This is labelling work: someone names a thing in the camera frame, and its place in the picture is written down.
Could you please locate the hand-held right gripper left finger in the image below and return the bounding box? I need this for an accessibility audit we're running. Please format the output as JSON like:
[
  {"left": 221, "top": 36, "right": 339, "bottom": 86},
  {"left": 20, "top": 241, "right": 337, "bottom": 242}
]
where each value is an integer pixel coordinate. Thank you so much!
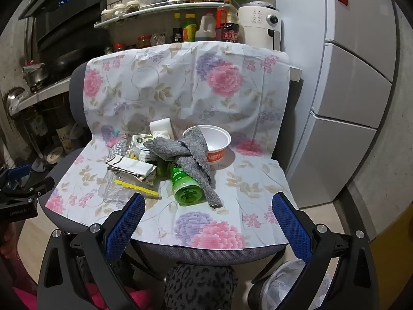
[{"left": 37, "top": 192, "right": 146, "bottom": 310}]

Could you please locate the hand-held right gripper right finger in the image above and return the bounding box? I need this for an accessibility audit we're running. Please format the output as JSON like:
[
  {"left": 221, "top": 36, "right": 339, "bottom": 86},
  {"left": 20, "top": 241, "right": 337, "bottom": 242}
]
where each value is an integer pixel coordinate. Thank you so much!
[{"left": 272, "top": 191, "right": 380, "bottom": 310}]

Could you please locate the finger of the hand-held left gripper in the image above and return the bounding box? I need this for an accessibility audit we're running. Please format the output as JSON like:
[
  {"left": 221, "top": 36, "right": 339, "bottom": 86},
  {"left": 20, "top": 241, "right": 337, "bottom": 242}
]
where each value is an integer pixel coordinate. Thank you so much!
[
  {"left": 13, "top": 177, "right": 55, "bottom": 202},
  {"left": 0, "top": 165, "right": 33, "bottom": 188}
]

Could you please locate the yellow paper strip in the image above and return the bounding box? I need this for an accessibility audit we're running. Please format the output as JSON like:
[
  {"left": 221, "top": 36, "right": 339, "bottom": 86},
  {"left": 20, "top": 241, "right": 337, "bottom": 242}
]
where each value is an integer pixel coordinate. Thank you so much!
[{"left": 114, "top": 179, "right": 160, "bottom": 197}]

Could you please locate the black bin with plastic liner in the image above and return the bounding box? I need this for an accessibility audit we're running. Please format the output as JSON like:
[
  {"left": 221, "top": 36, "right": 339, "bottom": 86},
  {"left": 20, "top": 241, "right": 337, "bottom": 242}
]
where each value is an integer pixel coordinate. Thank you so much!
[{"left": 248, "top": 258, "right": 334, "bottom": 310}]

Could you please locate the torn cardboard box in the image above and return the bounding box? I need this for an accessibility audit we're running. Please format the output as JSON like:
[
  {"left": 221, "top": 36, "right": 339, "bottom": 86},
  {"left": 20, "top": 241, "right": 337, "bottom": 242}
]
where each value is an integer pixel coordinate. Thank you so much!
[{"left": 106, "top": 156, "right": 157, "bottom": 182}]

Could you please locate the green plastic bottle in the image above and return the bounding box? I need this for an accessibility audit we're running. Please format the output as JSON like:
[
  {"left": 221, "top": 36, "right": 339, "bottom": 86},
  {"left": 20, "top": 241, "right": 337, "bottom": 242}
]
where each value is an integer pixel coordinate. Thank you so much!
[{"left": 168, "top": 161, "right": 207, "bottom": 206}]

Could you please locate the crushed clear plastic bottle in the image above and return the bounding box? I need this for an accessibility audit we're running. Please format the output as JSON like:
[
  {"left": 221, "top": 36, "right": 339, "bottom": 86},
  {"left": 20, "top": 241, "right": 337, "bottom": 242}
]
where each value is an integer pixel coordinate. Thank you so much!
[{"left": 108, "top": 137, "right": 133, "bottom": 162}]

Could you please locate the green white carton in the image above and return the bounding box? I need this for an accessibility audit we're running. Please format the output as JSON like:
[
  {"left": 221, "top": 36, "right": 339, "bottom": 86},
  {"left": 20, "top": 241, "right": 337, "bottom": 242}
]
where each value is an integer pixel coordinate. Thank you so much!
[{"left": 129, "top": 133, "right": 162, "bottom": 162}]

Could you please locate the grey rag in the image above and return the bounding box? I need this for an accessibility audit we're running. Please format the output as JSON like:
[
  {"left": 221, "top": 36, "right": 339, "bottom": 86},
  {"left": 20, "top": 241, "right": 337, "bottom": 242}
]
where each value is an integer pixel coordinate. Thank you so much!
[{"left": 144, "top": 127, "right": 224, "bottom": 209}]

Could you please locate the person's left hand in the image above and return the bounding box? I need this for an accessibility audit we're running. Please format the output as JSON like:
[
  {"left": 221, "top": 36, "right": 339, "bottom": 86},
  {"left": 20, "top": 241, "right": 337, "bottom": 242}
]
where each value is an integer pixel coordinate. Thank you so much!
[{"left": 0, "top": 223, "right": 17, "bottom": 260}]

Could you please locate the clear plastic tray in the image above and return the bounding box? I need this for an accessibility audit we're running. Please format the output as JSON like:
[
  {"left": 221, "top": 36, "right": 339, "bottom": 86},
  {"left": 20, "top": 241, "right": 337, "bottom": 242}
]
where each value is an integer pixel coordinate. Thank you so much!
[{"left": 103, "top": 171, "right": 162, "bottom": 205}]

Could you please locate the green label bottle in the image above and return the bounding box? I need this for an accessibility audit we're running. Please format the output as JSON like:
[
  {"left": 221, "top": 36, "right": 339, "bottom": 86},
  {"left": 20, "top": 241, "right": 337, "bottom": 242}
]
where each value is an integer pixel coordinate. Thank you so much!
[{"left": 30, "top": 114, "right": 46, "bottom": 138}]

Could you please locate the white label bottle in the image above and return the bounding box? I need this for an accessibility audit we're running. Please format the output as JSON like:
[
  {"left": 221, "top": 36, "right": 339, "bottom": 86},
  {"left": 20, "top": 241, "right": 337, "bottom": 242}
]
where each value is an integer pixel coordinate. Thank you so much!
[{"left": 56, "top": 126, "right": 76, "bottom": 154}]

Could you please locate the grey office chair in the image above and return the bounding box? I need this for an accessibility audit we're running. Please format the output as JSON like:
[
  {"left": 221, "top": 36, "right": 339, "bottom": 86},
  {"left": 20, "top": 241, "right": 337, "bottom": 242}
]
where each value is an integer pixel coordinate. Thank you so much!
[{"left": 35, "top": 61, "right": 304, "bottom": 281}]

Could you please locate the pink clothing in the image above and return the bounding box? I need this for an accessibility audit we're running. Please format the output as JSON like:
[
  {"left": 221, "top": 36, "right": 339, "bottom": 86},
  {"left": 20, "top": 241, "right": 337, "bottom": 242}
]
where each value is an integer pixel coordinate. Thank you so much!
[{"left": 0, "top": 282, "right": 152, "bottom": 310}]

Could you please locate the person's leopard print leg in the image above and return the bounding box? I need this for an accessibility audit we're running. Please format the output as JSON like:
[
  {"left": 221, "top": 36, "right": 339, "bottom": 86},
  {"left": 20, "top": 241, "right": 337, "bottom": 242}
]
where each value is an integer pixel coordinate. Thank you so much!
[{"left": 164, "top": 262, "right": 238, "bottom": 310}]

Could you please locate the steel pot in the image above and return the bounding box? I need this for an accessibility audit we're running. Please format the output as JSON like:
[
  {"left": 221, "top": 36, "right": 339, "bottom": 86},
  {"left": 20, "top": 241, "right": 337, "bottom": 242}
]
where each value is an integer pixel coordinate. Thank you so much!
[{"left": 22, "top": 61, "right": 49, "bottom": 86}]

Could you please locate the white sponge block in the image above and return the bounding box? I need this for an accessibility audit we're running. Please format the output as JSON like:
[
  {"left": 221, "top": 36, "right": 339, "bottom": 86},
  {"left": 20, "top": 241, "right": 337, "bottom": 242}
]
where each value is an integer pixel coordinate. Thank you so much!
[{"left": 149, "top": 119, "right": 177, "bottom": 136}]

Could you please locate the white orange noodle bowl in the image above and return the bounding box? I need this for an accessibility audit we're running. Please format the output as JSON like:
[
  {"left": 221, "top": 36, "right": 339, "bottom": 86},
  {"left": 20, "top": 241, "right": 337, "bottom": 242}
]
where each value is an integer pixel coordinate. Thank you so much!
[{"left": 182, "top": 125, "right": 232, "bottom": 166}]

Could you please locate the black wok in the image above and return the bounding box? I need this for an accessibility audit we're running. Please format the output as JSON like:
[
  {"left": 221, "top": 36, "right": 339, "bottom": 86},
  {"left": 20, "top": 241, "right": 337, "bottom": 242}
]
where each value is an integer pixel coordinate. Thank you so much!
[{"left": 48, "top": 48, "right": 97, "bottom": 79}]

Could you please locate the grey refrigerator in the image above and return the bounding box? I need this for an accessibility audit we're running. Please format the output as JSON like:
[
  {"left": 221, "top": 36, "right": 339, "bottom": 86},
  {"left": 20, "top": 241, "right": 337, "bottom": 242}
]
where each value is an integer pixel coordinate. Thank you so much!
[{"left": 274, "top": 0, "right": 404, "bottom": 210}]

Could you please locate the floral printed cloth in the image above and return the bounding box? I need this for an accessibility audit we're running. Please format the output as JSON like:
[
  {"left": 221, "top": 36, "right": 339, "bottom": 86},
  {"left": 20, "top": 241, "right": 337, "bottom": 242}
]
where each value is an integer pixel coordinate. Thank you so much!
[{"left": 45, "top": 42, "right": 291, "bottom": 250}]

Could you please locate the black range hood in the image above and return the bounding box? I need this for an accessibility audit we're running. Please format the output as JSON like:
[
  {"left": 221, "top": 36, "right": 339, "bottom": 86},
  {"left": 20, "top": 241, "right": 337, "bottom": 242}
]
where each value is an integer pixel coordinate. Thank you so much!
[{"left": 18, "top": 0, "right": 112, "bottom": 54}]

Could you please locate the dark bottle yellow cap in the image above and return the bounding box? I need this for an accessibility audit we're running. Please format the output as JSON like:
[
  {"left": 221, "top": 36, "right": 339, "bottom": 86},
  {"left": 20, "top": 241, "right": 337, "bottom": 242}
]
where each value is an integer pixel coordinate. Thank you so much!
[{"left": 172, "top": 13, "right": 184, "bottom": 43}]

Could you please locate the green yellow sauce bottle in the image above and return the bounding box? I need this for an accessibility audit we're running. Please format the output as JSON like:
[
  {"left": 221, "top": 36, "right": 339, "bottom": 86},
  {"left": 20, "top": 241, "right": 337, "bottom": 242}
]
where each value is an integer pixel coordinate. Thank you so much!
[{"left": 183, "top": 13, "right": 197, "bottom": 42}]

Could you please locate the white air fryer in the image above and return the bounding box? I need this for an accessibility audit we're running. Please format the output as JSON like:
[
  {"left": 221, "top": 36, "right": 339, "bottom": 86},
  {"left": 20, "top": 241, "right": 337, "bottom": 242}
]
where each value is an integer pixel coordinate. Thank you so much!
[{"left": 238, "top": 2, "right": 282, "bottom": 51}]

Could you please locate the large cooking oil bottle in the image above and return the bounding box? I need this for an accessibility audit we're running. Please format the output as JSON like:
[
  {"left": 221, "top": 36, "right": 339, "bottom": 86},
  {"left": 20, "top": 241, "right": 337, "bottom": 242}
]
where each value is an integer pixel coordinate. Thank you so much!
[{"left": 215, "top": 0, "right": 241, "bottom": 43}]

